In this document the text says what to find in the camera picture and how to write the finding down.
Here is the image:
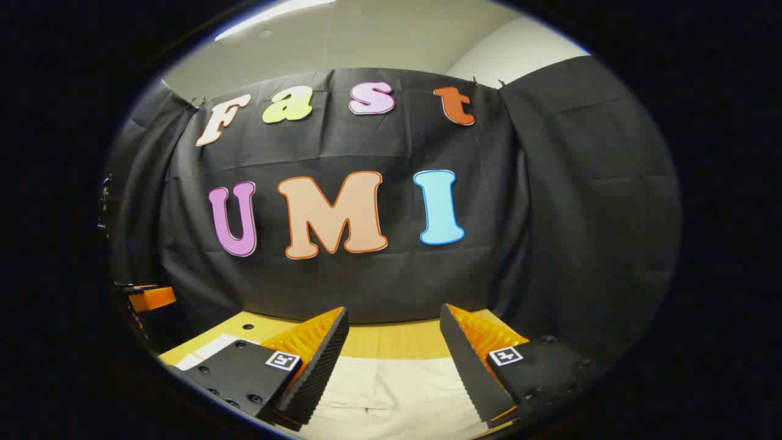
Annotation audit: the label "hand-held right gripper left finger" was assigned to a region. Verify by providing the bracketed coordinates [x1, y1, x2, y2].
[164, 307, 350, 432]

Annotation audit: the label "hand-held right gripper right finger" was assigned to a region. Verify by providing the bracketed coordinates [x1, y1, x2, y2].
[439, 303, 596, 428]

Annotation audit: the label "white jeans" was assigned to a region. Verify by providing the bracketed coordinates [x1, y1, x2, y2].
[174, 333, 489, 440]

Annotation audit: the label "black backdrop cloth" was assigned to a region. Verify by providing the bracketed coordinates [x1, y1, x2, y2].
[107, 55, 682, 367]

